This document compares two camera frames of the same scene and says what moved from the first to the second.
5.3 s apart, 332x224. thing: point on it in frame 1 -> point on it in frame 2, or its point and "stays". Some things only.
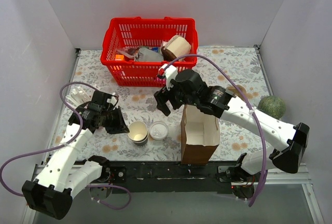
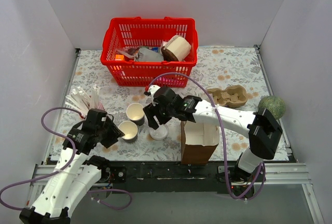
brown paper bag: (200, 136) stays
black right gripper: (168, 97) -> (153, 111)
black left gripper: (111, 120) -> (109, 133)
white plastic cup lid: (158, 130) stays
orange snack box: (119, 57) stays
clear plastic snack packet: (129, 52) stays
